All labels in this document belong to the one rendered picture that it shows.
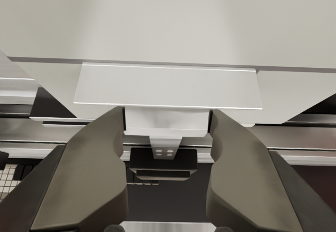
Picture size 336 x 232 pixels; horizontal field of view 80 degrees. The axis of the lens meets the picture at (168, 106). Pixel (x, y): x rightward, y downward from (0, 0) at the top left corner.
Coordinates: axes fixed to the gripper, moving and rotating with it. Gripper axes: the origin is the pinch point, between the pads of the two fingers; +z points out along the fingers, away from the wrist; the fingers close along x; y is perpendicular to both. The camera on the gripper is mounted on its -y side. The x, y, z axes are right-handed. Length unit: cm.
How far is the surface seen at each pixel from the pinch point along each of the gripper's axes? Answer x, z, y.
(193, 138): 6.3, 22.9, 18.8
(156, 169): -1.1, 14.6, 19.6
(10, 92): -15.9, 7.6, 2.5
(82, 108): -6.5, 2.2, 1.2
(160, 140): -0.4, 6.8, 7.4
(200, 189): 12, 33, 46
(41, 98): -11.4, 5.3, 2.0
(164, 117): -0.1, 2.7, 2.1
